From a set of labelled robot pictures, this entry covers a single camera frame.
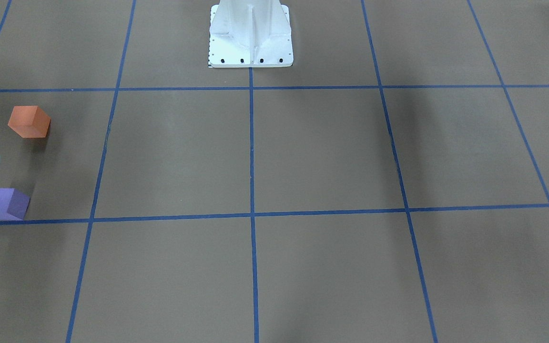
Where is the orange foam block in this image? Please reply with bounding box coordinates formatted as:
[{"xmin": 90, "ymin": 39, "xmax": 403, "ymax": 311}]
[{"xmin": 7, "ymin": 106, "xmax": 51, "ymax": 139}]

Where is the purple foam block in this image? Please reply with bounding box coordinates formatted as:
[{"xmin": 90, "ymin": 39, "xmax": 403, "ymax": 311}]
[{"xmin": 0, "ymin": 188, "xmax": 30, "ymax": 221}]

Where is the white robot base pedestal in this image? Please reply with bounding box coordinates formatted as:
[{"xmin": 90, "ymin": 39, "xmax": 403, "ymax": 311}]
[{"xmin": 208, "ymin": 0, "xmax": 294, "ymax": 68}]

